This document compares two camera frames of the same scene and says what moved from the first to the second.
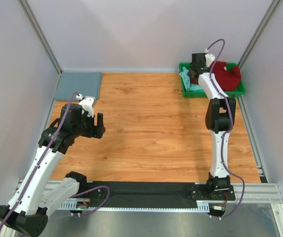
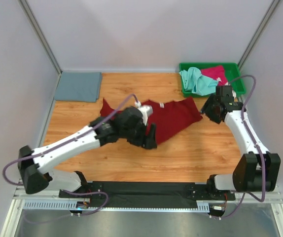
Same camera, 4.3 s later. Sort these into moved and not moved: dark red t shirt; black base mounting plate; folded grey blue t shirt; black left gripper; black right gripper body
Moved: black left gripper; dark red t shirt; black right gripper body
Not moved: black base mounting plate; folded grey blue t shirt
